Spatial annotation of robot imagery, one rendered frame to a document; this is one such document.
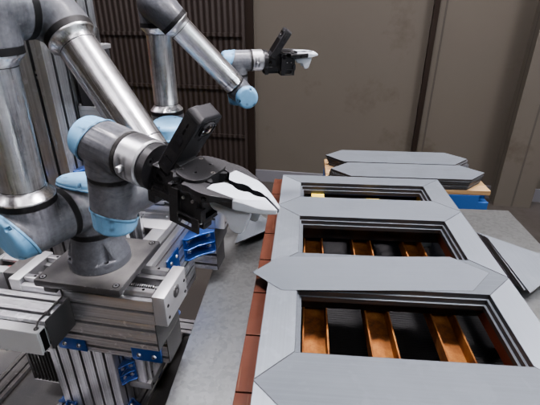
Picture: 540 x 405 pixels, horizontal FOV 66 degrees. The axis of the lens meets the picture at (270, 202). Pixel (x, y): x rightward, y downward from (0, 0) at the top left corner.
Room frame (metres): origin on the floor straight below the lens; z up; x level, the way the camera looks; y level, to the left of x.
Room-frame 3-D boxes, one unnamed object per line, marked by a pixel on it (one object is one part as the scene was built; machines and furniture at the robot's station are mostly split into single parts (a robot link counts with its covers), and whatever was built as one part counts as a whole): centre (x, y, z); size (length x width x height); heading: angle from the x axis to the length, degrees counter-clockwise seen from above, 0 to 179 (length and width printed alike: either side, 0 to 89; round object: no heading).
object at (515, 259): (1.27, -0.95, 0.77); 0.45 x 0.20 x 0.04; 175
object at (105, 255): (0.89, 0.43, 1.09); 0.15 x 0.15 x 0.10
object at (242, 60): (1.57, 0.12, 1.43); 0.11 x 0.08 x 0.09; 105
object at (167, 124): (1.38, 0.34, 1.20); 0.13 x 0.12 x 0.14; 15
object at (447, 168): (2.07, -0.70, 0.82); 0.80 x 0.40 x 0.06; 85
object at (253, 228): (1.66, 0.07, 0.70); 0.39 x 0.12 x 0.04; 175
